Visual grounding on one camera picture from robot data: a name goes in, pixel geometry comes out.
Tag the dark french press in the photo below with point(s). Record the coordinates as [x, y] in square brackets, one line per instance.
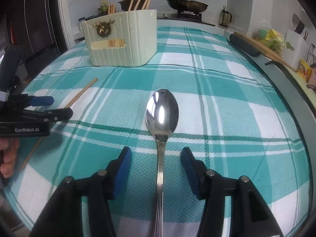
[224, 17]

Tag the pink container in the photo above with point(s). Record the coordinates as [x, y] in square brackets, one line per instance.
[313, 76]

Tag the white knife block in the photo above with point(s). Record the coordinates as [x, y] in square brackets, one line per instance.
[295, 47]

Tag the black spatula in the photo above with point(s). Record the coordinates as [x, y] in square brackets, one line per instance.
[298, 24]

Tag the dark refrigerator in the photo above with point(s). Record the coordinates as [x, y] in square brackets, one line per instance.
[32, 24]

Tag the large steel spoon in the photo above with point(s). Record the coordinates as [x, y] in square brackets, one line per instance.
[161, 113]

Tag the person's left hand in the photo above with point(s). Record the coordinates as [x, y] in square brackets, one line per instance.
[9, 158]

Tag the wooden cutting board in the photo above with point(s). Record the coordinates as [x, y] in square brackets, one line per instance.
[271, 53]

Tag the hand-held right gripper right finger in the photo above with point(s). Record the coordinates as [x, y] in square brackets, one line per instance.
[191, 175]

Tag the teal plaid tablecloth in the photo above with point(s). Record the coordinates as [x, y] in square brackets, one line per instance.
[222, 103]

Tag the clear bag of produce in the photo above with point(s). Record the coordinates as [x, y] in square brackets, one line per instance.
[269, 38]

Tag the black gas stove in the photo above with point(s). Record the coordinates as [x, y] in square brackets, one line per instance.
[190, 15]

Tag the cream ribbed utensil holder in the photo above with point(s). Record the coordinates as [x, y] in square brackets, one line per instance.
[133, 42]

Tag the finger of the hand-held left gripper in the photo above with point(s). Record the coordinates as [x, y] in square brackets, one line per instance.
[61, 113]
[42, 100]

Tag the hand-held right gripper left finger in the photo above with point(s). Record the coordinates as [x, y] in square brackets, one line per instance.
[121, 175]

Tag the black pot with red lid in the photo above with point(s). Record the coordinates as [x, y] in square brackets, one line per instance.
[123, 3]

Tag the yellow-capped bottle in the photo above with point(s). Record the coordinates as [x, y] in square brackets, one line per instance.
[103, 7]

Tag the wooden chopstick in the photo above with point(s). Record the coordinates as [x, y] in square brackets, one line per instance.
[113, 8]
[148, 3]
[145, 3]
[137, 4]
[81, 91]
[130, 4]

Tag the yellow box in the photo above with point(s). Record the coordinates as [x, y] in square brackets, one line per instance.
[305, 69]

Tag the black wok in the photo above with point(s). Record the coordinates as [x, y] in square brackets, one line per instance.
[187, 6]

